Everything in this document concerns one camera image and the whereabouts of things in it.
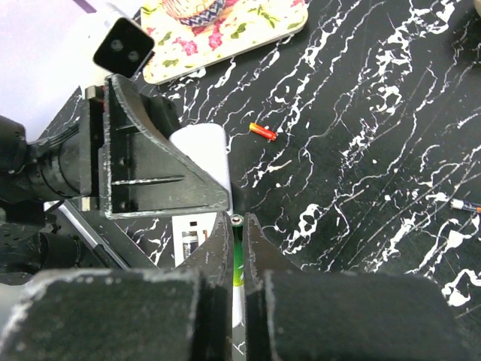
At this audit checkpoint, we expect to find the white remote control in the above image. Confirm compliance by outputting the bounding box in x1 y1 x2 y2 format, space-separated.
168 123 247 328

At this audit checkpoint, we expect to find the green battery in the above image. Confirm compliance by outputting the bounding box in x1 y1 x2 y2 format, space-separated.
231 214 244 287

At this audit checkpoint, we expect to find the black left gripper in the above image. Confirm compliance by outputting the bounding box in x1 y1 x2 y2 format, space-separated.
37 74 230 220

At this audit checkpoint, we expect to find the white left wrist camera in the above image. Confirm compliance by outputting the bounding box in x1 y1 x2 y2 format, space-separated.
93 17 155 78

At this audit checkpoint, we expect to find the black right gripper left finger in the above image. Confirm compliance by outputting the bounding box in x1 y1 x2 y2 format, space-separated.
1 212 234 360

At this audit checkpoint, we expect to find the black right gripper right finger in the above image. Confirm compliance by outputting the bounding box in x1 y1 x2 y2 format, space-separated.
243 213 474 360

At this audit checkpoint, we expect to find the red battery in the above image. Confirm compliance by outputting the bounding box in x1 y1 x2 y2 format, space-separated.
249 123 277 141

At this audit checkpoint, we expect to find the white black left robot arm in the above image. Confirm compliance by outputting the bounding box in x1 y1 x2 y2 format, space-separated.
1 74 231 275

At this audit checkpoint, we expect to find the floral rectangular tray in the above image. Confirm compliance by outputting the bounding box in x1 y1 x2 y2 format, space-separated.
141 1 308 85

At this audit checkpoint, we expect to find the pink patterned glass bowl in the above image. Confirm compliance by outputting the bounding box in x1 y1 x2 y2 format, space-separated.
160 0 225 27

